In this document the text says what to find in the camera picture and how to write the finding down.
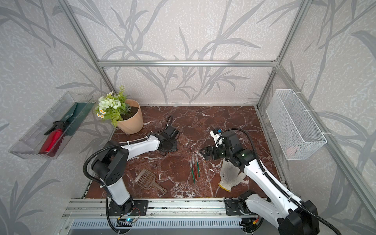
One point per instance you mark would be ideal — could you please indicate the white wire mesh basket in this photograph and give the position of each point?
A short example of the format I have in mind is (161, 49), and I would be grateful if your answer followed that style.
(297, 133)

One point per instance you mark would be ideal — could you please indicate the brown plastic scoop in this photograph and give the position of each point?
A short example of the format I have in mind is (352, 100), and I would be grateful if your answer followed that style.
(146, 180)

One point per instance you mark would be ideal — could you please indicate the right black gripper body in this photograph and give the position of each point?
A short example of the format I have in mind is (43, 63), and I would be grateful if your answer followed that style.
(218, 152)

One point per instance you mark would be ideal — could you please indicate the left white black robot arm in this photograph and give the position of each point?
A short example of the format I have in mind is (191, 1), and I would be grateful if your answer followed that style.
(107, 165)

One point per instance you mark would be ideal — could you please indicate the white work glove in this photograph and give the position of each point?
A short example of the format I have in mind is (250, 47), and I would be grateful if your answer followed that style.
(230, 175)

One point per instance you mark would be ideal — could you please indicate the green garden trowel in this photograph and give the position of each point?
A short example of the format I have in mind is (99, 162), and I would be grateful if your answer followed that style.
(75, 116)

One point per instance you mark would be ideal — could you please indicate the artificial white flower plant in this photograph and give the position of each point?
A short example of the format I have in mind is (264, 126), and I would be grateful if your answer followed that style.
(113, 107)

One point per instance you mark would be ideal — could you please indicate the green carving knife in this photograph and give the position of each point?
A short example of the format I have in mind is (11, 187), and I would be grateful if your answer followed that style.
(197, 166)
(192, 171)

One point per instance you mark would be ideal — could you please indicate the small circuit board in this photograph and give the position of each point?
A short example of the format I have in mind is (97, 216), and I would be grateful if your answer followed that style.
(126, 222)

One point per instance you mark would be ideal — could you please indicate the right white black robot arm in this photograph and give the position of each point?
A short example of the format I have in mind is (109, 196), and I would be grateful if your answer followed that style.
(304, 220)

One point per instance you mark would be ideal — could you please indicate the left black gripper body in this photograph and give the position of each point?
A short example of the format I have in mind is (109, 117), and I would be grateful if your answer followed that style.
(172, 147)

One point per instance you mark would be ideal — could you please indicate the red spray bottle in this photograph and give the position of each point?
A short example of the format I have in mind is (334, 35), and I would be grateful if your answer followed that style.
(55, 137)

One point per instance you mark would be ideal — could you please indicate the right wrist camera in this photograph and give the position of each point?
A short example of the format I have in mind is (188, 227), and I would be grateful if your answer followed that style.
(217, 136)

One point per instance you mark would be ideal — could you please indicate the clear plastic wall tray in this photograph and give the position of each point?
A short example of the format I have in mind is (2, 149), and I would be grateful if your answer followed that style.
(28, 146)

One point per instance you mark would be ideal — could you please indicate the terracotta flower pot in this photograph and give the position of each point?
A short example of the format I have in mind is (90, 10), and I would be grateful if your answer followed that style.
(135, 123)

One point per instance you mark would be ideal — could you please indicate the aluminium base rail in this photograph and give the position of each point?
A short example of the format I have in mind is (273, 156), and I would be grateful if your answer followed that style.
(177, 208)

